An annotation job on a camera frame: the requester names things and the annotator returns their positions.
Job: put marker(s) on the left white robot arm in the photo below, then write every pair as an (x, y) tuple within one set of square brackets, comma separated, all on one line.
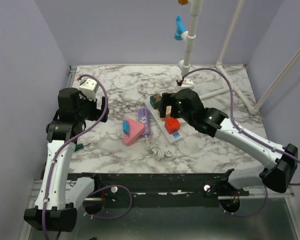
[(52, 211)]

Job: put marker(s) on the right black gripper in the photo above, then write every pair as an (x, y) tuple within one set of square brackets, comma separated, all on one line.
[(165, 97)]

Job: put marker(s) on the beige cube plug adapter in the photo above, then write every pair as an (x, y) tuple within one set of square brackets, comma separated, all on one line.
[(168, 112)]

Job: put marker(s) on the dark green cube adapter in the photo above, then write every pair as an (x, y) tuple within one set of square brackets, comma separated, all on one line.
[(155, 100)]

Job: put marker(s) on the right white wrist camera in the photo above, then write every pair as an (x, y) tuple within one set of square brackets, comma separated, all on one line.
[(186, 83)]

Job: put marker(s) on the blue plug adapter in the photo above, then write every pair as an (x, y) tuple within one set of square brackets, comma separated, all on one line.
[(126, 127)]

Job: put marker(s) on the blue pipe fitting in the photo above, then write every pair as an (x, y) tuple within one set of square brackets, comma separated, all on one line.
[(180, 29)]

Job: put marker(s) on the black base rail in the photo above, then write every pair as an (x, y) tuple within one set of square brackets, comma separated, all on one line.
[(158, 190)]

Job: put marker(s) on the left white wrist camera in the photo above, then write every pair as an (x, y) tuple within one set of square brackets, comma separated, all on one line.
[(89, 86)]

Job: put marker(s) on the white pvc pipe stand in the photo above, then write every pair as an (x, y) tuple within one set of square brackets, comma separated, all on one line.
[(189, 38)]

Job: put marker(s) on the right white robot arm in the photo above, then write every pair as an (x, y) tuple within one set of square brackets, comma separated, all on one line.
[(277, 165)]

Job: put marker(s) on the red cube plug adapter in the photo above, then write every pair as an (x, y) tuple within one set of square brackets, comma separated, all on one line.
[(172, 125)]

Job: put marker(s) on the green handled screwdriver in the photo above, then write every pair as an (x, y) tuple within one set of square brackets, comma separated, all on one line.
[(79, 147)]

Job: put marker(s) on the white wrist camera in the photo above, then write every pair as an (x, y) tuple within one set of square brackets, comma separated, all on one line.
[(186, 83), (89, 86)]

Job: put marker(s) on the pink triangular socket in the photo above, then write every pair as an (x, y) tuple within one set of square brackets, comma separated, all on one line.
[(136, 130)]

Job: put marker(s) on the orange pipe fitting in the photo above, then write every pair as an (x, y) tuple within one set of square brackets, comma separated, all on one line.
[(183, 2)]

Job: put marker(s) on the purple power strip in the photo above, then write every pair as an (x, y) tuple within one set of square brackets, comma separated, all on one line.
[(144, 118)]

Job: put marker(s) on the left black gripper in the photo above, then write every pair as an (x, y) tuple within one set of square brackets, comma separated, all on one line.
[(97, 112)]

